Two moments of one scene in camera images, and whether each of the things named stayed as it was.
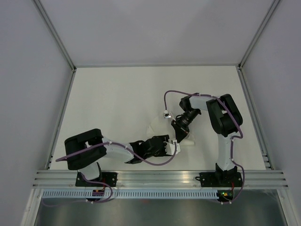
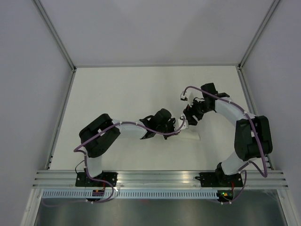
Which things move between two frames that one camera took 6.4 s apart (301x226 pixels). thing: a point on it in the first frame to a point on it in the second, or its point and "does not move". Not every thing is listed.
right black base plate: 220,179 does not move
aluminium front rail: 250,179 does not move
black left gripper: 163,153 to 172,122
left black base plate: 110,178 does not move
